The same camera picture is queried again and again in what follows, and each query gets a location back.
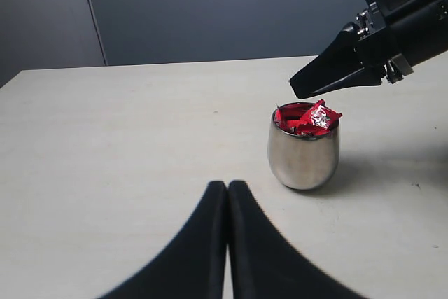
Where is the steel cup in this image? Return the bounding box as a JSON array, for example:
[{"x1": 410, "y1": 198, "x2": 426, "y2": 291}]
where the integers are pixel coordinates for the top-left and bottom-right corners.
[{"x1": 267, "y1": 102, "x2": 340, "y2": 190}]

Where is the red candy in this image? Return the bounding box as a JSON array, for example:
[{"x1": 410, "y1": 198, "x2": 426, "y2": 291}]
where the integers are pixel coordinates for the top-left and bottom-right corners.
[
  {"x1": 274, "y1": 104, "x2": 303, "y2": 132},
  {"x1": 296, "y1": 99, "x2": 342, "y2": 136}
]

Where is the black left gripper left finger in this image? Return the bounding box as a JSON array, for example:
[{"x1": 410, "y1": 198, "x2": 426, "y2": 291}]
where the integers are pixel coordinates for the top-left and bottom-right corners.
[{"x1": 102, "y1": 181, "x2": 226, "y2": 298}]

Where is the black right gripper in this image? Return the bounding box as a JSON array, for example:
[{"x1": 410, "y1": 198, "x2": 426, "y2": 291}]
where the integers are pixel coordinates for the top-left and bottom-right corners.
[{"x1": 289, "y1": 0, "x2": 447, "y2": 99}]

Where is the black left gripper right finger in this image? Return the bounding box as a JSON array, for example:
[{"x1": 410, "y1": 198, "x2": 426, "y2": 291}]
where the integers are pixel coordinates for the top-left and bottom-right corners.
[{"x1": 227, "y1": 180, "x2": 362, "y2": 298}]

